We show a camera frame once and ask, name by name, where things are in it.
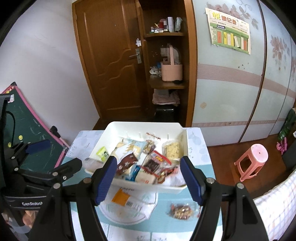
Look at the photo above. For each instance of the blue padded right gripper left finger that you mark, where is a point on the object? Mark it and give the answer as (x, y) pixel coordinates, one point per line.
(102, 179)

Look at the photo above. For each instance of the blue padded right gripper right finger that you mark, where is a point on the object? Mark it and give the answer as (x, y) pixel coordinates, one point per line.
(194, 179)

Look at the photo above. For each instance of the blue white snack packet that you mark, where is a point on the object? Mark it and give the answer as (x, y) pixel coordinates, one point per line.
(133, 174)

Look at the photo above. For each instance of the person's left hand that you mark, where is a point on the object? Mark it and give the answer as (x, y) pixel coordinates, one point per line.
(29, 217)

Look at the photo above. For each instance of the dark brown small sachet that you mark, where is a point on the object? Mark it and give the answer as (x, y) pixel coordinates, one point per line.
(127, 165)

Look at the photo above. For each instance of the clear packet nut snack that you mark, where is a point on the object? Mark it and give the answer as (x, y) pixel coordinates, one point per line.
(184, 211)

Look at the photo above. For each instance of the yellow cracker packet right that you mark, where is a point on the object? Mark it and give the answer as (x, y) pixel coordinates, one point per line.
(172, 150)

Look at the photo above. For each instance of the orange white snack packet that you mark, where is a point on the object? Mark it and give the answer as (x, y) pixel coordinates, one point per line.
(128, 206)

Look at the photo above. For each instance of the red white snack packet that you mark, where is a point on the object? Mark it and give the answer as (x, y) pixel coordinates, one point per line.
(155, 163)

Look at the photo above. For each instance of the white plastic tray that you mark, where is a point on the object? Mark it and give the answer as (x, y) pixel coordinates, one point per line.
(160, 133)

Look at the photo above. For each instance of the pink plastic stool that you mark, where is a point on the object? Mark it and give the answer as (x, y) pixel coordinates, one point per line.
(257, 155)

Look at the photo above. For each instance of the checked white bedding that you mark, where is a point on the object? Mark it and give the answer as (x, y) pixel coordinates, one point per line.
(277, 207)

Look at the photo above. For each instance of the pink basket on shelf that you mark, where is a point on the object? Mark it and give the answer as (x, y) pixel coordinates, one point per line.
(172, 69)

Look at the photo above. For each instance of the brown wooden door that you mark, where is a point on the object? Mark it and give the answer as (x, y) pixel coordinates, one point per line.
(107, 36)

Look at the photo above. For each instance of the green chalkboard pink frame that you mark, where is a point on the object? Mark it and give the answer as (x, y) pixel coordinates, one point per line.
(26, 126)

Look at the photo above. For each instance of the colourful wall poster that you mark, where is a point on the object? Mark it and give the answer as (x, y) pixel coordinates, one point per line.
(228, 31)

